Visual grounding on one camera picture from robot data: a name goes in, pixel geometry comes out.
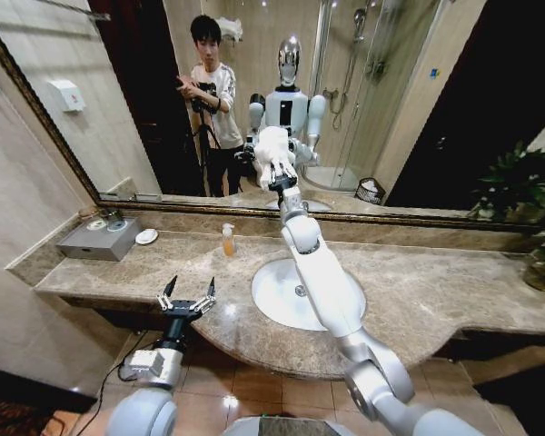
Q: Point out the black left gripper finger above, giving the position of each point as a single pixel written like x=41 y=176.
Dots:
x=208 y=293
x=169 y=290

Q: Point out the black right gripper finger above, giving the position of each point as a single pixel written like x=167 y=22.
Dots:
x=279 y=170
x=294 y=175

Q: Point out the white towel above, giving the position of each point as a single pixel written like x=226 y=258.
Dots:
x=272 y=147

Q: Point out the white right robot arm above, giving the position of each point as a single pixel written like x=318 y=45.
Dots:
x=327 y=290

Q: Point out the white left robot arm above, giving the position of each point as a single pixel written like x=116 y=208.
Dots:
x=143 y=411

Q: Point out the white oval sink basin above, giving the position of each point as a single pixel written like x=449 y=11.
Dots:
x=277 y=300

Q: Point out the chrome sink drain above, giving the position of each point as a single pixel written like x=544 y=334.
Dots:
x=301 y=290

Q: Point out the clear bottle with orange soap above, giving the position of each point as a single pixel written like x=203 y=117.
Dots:
x=229 y=244

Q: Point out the white soap dish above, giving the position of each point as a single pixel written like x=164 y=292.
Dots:
x=146 y=236

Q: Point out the clear glass on coaster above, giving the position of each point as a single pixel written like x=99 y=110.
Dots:
x=116 y=222

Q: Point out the grey amenity box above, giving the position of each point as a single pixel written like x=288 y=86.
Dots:
x=95 y=243

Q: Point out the folded white towels on shelf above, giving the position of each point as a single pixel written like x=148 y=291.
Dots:
x=232 y=28

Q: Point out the blue sticker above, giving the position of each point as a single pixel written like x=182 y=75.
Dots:
x=434 y=72

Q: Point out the green leafy potted plant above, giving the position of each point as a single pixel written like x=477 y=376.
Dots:
x=522 y=181

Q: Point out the large dark-framed wall mirror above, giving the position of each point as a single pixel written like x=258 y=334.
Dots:
x=413 y=113

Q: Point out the white wall paper dispenser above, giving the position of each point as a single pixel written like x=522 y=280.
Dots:
x=68 y=96

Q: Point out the metal wall rail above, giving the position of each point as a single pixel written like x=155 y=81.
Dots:
x=79 y=11

